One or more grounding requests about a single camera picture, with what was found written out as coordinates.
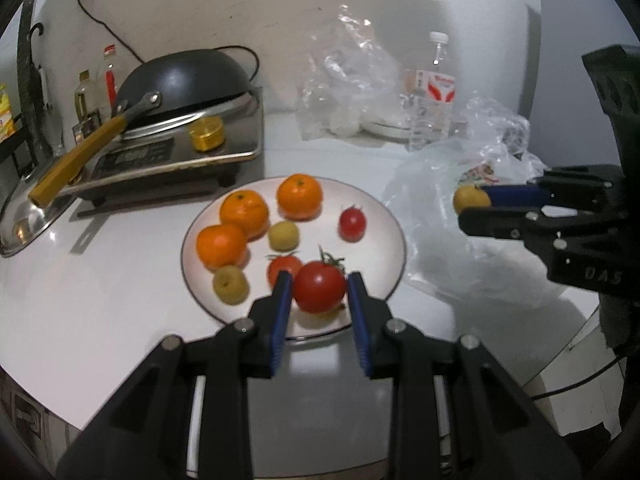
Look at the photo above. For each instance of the induction cooker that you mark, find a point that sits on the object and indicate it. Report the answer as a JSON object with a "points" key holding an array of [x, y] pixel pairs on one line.
{"points": [[200, 157]]}

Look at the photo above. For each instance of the cooking oil bottle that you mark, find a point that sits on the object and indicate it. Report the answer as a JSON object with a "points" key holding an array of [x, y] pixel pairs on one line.
{"points": [[85, 100]]}

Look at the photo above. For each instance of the longan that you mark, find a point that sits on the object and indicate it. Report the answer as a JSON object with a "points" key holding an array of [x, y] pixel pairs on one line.
{"points": [[230, 284], [284, 235], [466, 199]]}

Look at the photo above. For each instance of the small red tomato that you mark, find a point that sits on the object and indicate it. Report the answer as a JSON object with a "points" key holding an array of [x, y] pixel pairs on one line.
{"points": [[352, 223], [282, 266]]}

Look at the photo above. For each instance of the printed plastic bag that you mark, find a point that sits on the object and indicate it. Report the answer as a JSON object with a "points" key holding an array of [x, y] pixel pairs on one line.
{"points": [[430, 240]]}

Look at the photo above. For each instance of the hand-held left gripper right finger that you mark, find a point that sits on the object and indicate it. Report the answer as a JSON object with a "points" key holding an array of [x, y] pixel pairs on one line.
{"points": [[357, 320]]}

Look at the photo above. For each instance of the red label sauce bottle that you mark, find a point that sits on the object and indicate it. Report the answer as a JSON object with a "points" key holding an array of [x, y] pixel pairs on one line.
{"points": [[111, 80]]}

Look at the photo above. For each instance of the black kitchen rack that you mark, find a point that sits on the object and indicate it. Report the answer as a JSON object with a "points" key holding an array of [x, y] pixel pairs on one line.
{"points": [[12, 155]]}

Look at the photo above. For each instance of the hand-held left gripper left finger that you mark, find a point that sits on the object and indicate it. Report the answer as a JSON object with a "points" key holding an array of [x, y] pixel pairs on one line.
{"points": [[280, 320]]}

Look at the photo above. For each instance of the crumpled clear plastic bag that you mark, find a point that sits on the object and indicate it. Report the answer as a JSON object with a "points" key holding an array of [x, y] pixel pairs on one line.
{"points": [[350, 85], [500, 130]]}

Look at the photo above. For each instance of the yellow detergent bottle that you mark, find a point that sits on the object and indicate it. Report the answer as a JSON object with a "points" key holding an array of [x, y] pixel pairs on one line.
{"points": [[5, 115]]}

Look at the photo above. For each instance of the red tomato with green stem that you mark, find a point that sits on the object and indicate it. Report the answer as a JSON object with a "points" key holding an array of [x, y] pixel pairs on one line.
{"points": [[320, 286]]}

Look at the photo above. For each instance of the white dish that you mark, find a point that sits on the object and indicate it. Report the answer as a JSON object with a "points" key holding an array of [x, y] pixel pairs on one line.
{"points": [[385, 127]]}

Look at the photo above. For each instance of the white plate with dark rim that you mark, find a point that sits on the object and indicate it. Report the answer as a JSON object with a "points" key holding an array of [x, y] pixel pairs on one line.
{"points": [[370, 260]]}

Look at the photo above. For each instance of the mandarin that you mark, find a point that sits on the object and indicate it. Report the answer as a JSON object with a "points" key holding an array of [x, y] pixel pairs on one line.
{"points": [[299, 196], [221, 246], [244, 211]]}

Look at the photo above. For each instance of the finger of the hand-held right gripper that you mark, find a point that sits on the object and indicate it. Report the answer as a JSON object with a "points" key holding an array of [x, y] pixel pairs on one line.
{"points": [[500, 222], [515, 194]]}

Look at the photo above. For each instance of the gold round knob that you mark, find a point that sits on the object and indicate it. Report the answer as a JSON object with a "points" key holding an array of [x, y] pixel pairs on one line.
{"points": [[206, 134]]}

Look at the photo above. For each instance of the clear water bottle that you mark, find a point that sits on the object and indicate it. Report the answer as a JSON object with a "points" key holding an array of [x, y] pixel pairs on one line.
{"points": [[432, 105]]}

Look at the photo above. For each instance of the grey refrigerator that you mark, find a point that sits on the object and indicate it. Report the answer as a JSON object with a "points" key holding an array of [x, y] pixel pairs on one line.
{"points": [[570, 20]]}

